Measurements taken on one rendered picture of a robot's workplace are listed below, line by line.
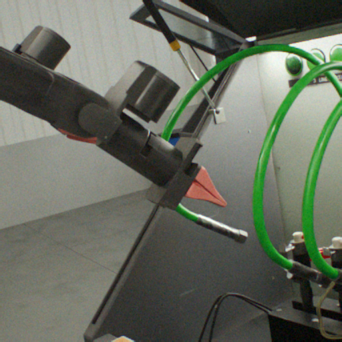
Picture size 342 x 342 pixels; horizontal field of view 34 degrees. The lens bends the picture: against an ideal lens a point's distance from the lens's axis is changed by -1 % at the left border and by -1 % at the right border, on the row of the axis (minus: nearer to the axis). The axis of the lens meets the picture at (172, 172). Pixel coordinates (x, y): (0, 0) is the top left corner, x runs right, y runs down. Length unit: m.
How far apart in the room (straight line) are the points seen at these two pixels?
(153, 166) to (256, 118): 0.59
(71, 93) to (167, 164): 0.16
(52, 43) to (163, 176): 0.34
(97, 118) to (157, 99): 0.09
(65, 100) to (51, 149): 6.80
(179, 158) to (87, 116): 0.15
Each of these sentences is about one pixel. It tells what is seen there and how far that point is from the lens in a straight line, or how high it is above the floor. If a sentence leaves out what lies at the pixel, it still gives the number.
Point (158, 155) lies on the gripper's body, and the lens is 0.75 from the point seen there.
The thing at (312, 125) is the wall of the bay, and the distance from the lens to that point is 1.25.
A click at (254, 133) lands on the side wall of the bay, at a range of 1.31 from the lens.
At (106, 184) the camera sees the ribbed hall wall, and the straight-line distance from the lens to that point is 7.75.
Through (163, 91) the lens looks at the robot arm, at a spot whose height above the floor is 1.38.
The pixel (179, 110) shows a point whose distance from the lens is 0.94.
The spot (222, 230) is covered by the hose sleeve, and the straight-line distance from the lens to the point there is 0.98.
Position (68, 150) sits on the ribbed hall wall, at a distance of 7.55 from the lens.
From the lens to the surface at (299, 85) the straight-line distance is 0.83.
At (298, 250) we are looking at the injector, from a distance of 0.95.
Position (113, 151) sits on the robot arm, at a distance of 0.75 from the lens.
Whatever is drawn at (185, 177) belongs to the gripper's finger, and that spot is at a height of 1.26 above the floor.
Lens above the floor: 1.39
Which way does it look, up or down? 9 degrees down
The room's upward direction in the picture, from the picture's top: 11 degrees counter-clockwise
